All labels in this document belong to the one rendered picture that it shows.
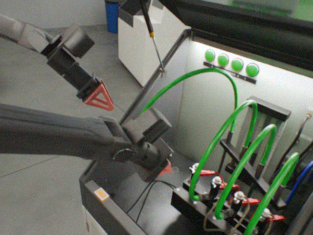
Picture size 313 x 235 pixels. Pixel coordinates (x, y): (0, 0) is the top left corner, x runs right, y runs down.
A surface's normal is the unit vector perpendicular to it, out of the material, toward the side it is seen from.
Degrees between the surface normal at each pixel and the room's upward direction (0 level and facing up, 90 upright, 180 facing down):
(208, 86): 90
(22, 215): 0
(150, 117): 44
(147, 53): 90
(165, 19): 90
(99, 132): 38
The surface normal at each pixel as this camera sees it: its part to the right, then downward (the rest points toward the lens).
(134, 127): -0.40, -0.27
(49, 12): 0.61, 0.47
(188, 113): -0.70, 0.34
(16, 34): -0.04, 0.07
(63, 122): 0.66, -0.69
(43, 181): 0.07, -0.84
